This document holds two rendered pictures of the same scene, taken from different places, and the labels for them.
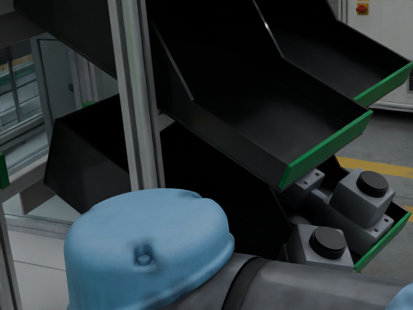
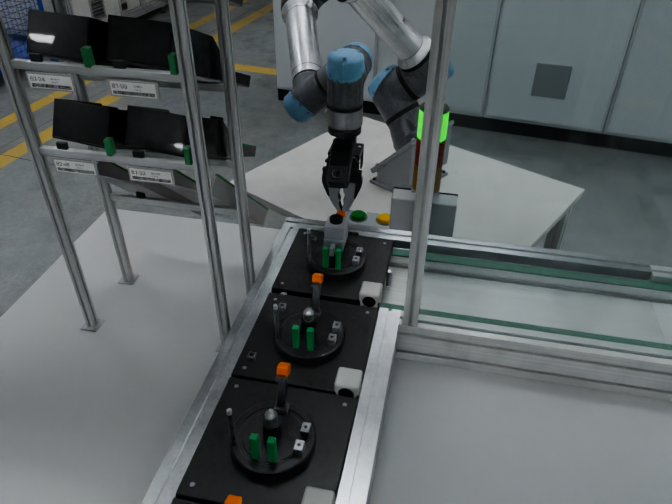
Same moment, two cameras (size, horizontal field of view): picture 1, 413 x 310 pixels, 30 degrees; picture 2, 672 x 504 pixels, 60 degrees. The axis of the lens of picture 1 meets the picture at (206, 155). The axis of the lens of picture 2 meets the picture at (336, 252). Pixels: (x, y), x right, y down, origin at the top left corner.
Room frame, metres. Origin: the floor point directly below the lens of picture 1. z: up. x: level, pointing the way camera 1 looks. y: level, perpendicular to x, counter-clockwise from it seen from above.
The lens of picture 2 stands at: (0.65, 1.14, 1.80)
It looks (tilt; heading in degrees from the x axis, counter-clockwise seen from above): 36 degrees down; 253
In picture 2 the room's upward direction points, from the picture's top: straight up
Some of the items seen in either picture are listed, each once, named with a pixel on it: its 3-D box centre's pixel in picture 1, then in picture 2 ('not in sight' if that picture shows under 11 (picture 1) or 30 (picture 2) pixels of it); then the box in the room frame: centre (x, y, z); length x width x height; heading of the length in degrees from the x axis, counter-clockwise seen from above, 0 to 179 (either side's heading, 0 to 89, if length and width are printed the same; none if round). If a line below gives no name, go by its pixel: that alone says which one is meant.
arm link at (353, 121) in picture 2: not in sight; (343, 116); (0.31, 0.03, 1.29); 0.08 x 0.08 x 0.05
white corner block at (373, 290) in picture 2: not in sight; (370, 295); (0.31, 0.24, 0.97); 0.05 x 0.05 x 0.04; 62
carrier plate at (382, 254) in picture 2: not in sight; (335, 265); (0.35, 0.11, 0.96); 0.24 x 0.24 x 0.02; 62
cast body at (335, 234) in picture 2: not in sight; (335, 232); (0.35, 0.11, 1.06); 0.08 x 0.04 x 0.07; 62
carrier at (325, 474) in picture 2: not in sight; (271, 426); (0.58, 0.55, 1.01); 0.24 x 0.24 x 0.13; 62
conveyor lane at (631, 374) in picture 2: not in sight; (462, 306); (0.09, 0.27, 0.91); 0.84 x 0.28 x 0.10; 152
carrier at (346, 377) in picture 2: not in sight; (308, 323); (0.47, 0.33, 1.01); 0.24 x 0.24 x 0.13; 62
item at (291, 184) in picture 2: not in sight; (404, 189); (-0.02, -0.36, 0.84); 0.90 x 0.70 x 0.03; 124
